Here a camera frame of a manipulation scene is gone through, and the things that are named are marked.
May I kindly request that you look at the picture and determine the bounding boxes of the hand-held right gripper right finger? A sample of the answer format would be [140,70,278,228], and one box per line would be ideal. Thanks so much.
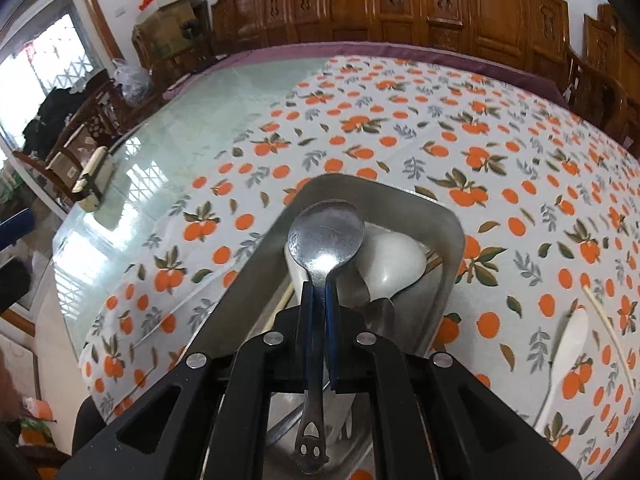
[325,280,581,480]

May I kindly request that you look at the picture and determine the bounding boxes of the stack of cardboard boxes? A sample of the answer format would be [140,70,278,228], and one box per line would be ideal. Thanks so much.
[132,0,211,68]

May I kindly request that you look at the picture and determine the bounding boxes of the cream lunch box black strap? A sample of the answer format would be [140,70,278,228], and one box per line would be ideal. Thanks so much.
[71,146,113,211]

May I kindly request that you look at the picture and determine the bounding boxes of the grey metal tray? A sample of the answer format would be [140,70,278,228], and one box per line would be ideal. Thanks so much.
[185,174,465,480]

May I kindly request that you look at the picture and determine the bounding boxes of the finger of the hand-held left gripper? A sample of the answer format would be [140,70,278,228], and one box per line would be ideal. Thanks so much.
[0,208,37,252]
[0,258,31,313]

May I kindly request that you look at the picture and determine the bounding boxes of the row of carved wooden chairs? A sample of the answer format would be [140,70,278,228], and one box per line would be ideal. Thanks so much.
[210,0,640,151]

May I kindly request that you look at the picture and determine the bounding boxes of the small white plastic spoon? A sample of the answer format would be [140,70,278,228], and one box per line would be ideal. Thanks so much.
[284,245,313,306]

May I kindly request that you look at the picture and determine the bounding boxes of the metal fork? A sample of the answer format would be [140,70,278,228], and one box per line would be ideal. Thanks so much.
[335,260,373,311]

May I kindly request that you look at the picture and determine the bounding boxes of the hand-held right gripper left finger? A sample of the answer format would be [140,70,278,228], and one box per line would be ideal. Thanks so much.
[57,284,313,480]

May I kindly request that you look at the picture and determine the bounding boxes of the window with metal grille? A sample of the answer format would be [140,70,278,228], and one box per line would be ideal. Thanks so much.
[0,5,108,161]

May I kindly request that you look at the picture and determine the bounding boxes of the white plastic ladle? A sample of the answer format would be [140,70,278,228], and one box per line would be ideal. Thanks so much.
[360,230,427,298]

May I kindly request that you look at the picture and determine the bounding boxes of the light wooden chopstick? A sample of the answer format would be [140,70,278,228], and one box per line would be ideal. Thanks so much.
[265,282,296,333]
[582,286,636,391]

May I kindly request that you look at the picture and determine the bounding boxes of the metal spoon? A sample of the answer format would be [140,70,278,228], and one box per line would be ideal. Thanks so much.
[362,299,396,346]
[286,200,366,476]

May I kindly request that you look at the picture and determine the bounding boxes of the white flat plastic spoon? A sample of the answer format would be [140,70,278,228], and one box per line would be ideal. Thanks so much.
[535,307,590,426]

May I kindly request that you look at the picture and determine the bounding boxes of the black clothing pile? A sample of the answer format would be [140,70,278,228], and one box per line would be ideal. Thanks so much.
[22,87,88,156]

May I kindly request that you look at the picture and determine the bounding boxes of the orange fruit print tablecloth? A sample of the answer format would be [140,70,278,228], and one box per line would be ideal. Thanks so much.
[80,55,640,480]

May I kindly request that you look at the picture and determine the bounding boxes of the clear plastic bag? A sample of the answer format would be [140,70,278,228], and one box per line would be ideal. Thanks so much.
[112,59,153,106]

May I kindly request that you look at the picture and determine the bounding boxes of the dark wooden chair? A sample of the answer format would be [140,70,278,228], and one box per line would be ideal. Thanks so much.
[12,80,131,201]

